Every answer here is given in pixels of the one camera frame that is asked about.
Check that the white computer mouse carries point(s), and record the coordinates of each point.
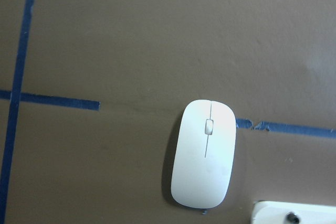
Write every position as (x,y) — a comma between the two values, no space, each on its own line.
(204,155)

